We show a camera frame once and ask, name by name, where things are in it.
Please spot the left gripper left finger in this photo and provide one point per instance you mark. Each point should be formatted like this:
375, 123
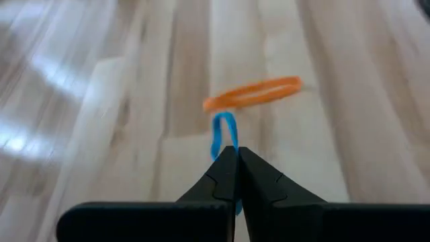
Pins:
168, 222

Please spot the orange rubber band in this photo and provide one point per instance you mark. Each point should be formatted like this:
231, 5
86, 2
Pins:
218, 101

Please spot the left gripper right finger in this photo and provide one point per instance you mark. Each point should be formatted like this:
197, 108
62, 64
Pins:
319, 222

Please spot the blue rubber band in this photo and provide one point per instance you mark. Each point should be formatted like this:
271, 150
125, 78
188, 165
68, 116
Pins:
217, 132

